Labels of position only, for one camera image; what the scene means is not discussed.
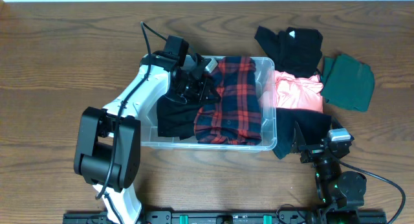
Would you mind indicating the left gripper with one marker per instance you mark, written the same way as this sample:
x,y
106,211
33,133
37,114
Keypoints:
x,y
204,84

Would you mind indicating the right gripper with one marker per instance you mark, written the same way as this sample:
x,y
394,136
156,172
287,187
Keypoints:
x,y
313,151

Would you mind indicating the red navy plaid shirt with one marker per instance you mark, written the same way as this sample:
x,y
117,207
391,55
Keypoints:
x,y
236,119

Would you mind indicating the salmon pink garment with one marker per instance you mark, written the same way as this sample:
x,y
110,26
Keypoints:
x,y
297,93

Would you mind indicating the dark green garment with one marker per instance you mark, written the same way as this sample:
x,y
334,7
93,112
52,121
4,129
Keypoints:
x,y
347,83

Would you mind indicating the clear plastic storage bin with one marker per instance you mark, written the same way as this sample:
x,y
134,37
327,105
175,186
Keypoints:
x,y
264,76

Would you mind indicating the black garment with white tag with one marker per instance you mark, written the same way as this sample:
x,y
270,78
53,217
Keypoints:
x,y
296,51

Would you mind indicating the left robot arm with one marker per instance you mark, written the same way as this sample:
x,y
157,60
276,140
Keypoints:
x,y
108,147

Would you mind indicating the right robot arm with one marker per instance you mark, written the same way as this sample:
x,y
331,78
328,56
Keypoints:
x,y
341,192

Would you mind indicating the black mounting rail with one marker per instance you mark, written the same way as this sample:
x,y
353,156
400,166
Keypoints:
x,y
284,216

